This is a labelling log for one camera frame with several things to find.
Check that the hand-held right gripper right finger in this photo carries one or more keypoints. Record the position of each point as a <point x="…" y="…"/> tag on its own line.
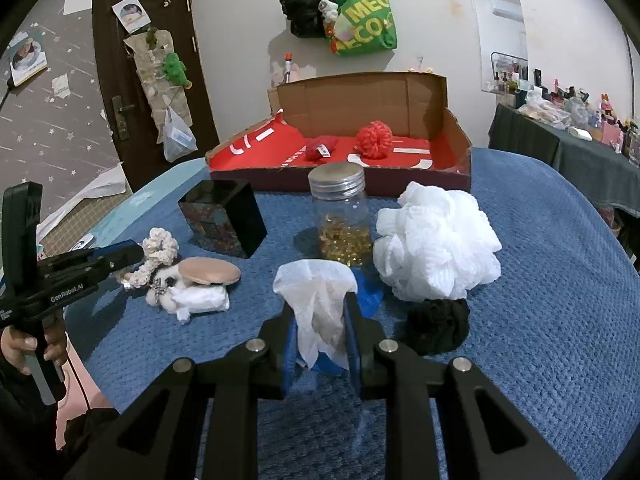
<point x="352" y="355"/>

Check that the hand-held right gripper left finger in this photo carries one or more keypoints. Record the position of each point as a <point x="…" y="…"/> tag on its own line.
<point x="288" y="360"/>

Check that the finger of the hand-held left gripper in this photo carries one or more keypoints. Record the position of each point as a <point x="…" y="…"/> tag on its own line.
<point x="112" y="250"/>
<point x="120" y="262"/>

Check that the cream crochet scrunchie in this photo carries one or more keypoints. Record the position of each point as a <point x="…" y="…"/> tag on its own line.
<point x="160" y="250"/>

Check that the white tissue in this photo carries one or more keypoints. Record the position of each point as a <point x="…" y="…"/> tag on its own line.
<point x="315" y="300"/>

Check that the black scrunchie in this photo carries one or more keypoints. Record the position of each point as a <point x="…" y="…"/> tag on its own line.
<point x="437" y="327"/>

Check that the beige powder puff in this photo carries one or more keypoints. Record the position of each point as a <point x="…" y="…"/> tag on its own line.
<point x="210" y="270"/>

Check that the white cloth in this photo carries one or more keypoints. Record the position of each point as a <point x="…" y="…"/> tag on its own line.
<point x="205" y="301"/>

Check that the white mesh bath pouf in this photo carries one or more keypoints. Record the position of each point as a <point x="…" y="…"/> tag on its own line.
<point x="435" y="240"/>

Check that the cardboard box with red lining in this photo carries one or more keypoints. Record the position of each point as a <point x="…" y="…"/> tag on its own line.
<point x="350" y="105"/>

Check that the person's left forearm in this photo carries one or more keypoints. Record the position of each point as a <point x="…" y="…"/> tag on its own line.
<point x="30" y="425"/>

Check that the person's left hand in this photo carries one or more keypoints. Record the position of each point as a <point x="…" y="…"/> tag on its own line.
<point x="15" y="347"/>

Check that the white paper sheet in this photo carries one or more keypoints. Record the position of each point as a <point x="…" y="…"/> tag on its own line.
<point x="100" y="185"/>

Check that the light blue bed sheet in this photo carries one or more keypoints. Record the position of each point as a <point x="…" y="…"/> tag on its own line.
<point x="150" y="187"/>

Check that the black square box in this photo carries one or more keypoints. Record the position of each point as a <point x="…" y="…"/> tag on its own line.
<point x="235" y="220"/>

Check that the clear plastic bag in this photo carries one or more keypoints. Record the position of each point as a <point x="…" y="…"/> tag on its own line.
<point x="177" y="140"/>

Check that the glass jar with metal lid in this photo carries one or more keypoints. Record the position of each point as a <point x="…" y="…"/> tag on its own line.
<point x="340" y="210"/>

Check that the blue blanket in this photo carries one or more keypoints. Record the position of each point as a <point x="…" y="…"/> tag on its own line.
<point x="525" y="310"/>

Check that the beige hanging organizer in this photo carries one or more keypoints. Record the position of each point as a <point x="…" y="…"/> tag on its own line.
<point x="150" y="75"/>

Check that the brown door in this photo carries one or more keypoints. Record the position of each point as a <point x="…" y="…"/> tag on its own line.
<point x="105" y="60"/>

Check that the green plush toy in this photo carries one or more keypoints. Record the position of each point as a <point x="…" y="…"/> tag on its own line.
<point x="175" y="67"/>

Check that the small red knit piece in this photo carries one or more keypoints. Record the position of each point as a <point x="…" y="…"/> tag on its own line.
<point x="320" y="150"/>

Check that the red yarn pompom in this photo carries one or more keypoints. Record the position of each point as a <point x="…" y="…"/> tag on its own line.
<point x="375" y="141"/>

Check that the photo on door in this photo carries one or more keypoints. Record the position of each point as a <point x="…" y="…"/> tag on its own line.
<point x="131" y="11"/>

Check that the bottle with orange cap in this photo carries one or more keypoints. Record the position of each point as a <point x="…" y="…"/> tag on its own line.
<point x="288" y="67"/>

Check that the side table with dark cloth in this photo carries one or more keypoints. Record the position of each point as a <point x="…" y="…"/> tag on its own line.
<point x="575" y="160"/>

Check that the black bag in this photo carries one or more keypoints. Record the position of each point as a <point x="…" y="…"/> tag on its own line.
<point x="300" y="10"/>

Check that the group of bottles and cosmetics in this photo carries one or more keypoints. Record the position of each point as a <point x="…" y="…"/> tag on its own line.
<point x="550" y="105"/>

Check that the white plush toy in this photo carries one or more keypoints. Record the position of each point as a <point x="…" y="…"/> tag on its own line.
<point x="329" y="10"/>

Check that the green tote bag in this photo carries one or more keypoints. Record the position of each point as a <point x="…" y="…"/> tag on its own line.
<point x="370" y="20"/>

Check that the wall mirror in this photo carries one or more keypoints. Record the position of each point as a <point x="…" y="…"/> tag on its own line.
<point x="500" y="35"/>

